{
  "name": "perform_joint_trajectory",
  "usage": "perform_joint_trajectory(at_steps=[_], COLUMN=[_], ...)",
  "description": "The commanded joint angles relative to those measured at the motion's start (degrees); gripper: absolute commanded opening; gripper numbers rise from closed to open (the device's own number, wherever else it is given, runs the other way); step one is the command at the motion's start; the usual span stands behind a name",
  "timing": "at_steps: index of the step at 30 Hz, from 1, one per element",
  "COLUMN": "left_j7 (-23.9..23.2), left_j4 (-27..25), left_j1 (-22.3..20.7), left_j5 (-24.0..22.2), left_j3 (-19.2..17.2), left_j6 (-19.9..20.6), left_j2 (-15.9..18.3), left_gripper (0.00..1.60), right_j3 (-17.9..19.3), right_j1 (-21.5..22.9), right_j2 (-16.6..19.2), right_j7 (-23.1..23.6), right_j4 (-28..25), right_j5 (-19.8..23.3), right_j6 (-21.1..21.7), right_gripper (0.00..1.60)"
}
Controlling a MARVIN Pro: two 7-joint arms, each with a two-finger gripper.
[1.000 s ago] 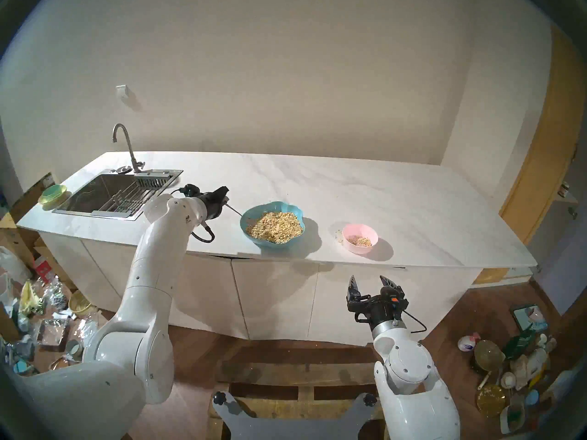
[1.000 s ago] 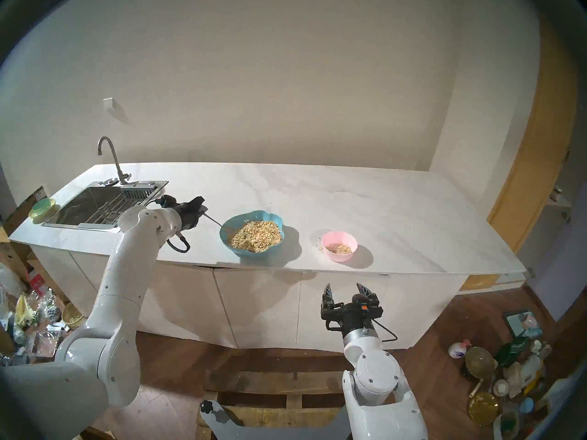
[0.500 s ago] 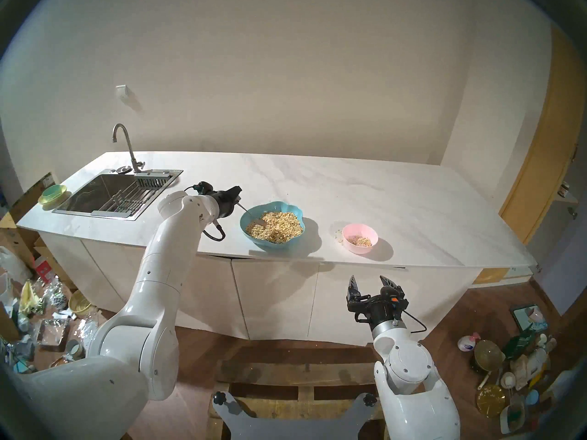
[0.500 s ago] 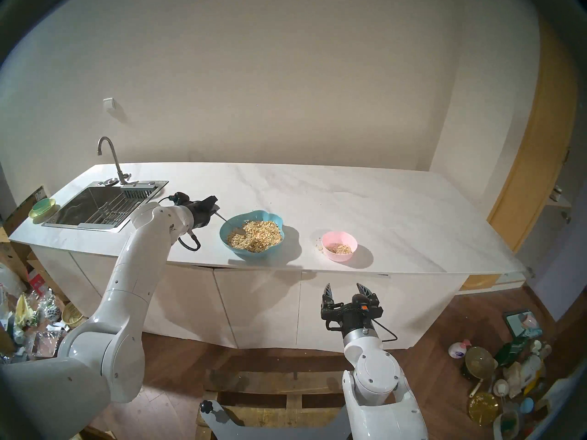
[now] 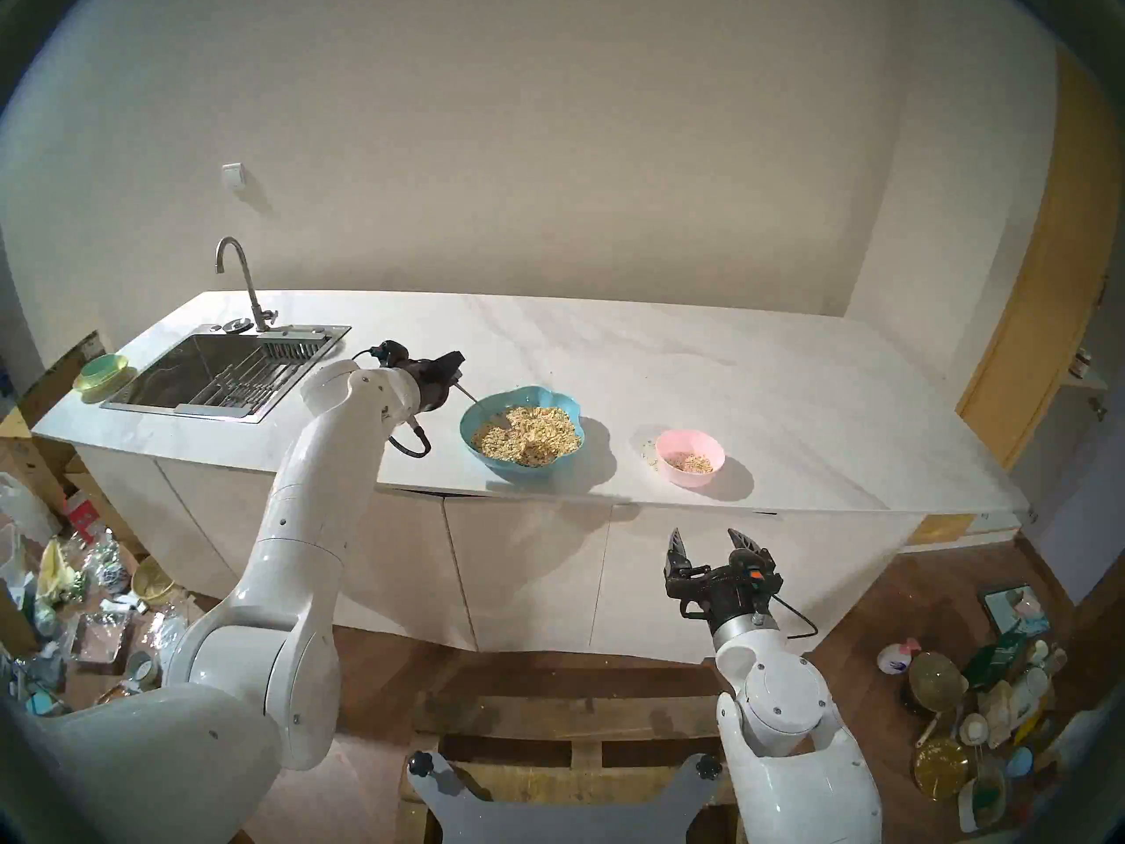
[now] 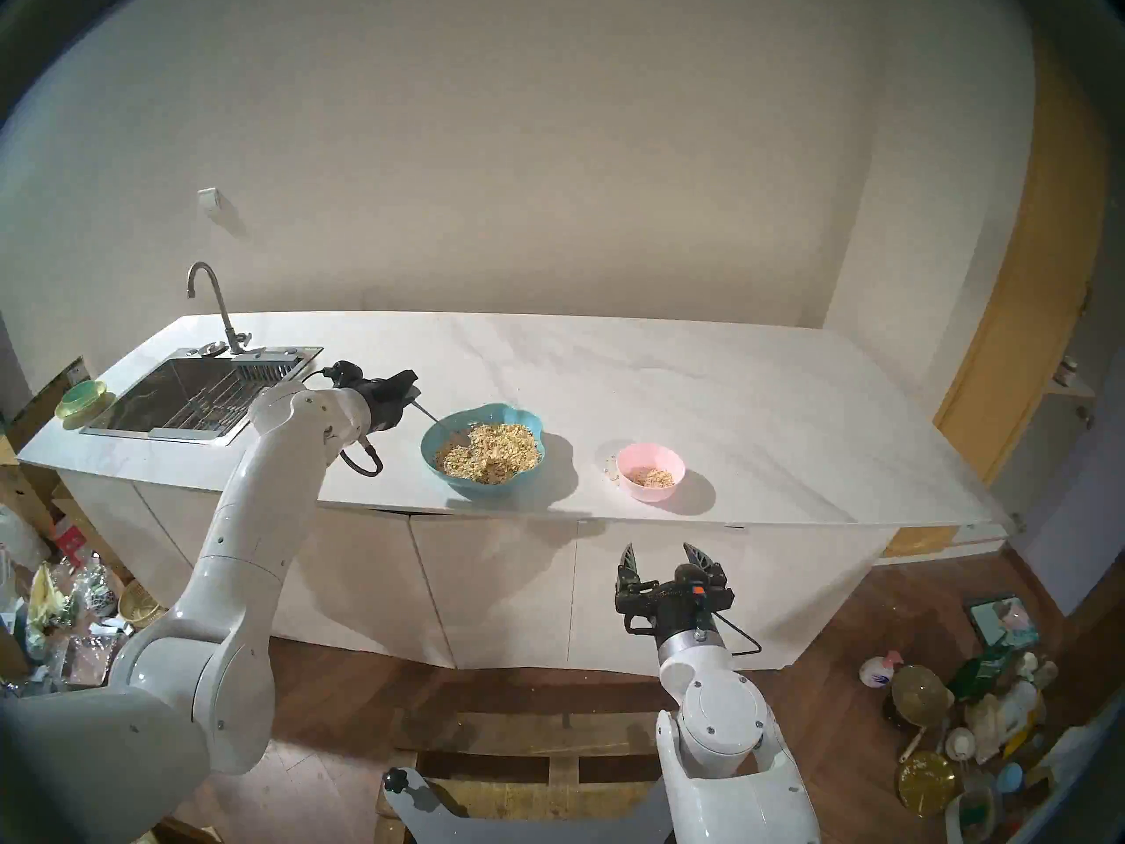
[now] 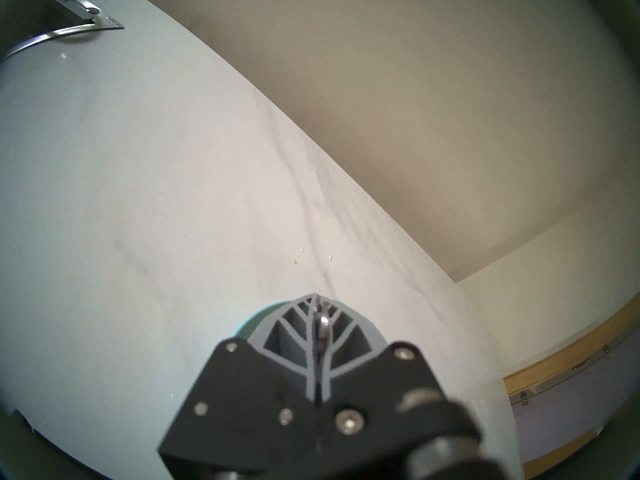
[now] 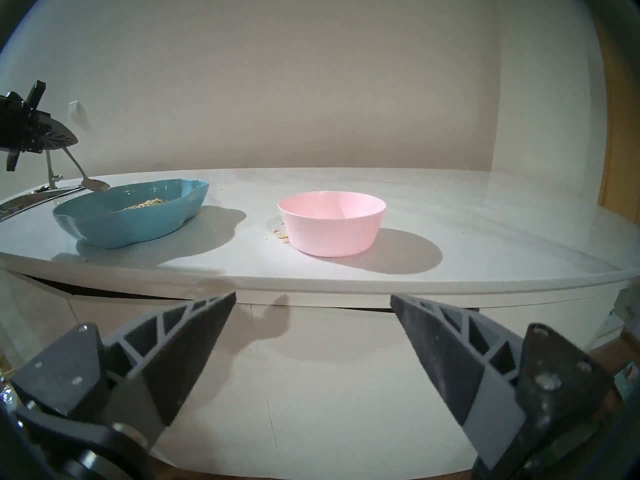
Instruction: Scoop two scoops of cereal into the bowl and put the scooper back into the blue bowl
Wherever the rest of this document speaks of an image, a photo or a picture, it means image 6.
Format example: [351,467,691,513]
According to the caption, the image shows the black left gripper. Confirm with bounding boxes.
[356,370,420,434]

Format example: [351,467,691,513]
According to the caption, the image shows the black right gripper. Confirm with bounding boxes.
[613,542,735,641]

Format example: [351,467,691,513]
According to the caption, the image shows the pink plastic bowl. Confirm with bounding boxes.
[615,443,686,503]

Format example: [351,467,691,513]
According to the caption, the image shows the blue flower-shaped bowl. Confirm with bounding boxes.
[420,402,546,500]

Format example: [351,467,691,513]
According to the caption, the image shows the olive strainer bowl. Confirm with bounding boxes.
[890,665,955,762]

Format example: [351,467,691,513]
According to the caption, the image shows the large oat flakes heap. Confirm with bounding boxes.
[435,422,541,484]

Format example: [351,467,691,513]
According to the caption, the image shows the white counter cabinet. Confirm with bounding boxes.
[53,469,897,676]

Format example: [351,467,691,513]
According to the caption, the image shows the steel gooseneck faucet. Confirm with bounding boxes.
[186,262,252,355]

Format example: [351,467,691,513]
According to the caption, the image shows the steel sink drain rack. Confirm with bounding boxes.
[151,381,265,434]

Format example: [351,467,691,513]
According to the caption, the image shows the wooden pallet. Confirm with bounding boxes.
[378,680,678,844]

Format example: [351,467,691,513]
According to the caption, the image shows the stainless steel sink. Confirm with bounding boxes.
[79,346,323,447]

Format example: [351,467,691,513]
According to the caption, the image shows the green and yellow dish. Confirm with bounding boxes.
[54,380,108,419]

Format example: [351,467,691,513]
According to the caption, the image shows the black framed tablet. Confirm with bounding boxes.
[962,594,1040,650]

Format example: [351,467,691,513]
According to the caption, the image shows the green snack bag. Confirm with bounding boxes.
[947,647,1012,702]

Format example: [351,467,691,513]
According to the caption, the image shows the wicker basket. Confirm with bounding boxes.
[119,581,168,625]

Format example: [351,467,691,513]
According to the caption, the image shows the yellow glass plate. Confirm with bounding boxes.
[896,753,959,817]

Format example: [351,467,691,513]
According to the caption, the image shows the red box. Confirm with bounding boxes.
[51,517,93,566]

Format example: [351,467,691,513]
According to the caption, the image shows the white plastic jug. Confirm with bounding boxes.
[989,680,1042,738]

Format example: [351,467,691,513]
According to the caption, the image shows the white container green contents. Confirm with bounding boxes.
[945,785,998,844]

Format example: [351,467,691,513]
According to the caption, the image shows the lavender door leaf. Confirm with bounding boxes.
[1002,394,1125,619]

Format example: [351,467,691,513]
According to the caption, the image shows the white plastic bag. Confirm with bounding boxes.
[0,504,49,571]

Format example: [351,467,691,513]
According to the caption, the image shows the yellow-green bag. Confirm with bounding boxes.
[26,563,67,628]

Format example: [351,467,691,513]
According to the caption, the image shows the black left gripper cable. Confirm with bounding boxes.
[301,366,386,479]

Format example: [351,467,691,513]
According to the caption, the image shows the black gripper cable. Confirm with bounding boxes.
[301,366,386,479]
[715,612,764,657]

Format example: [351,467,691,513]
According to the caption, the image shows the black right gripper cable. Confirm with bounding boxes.
[715,612,764,657]

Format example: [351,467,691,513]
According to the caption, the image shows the yellow wooden door frame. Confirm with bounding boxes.
[879,38,1110,560]

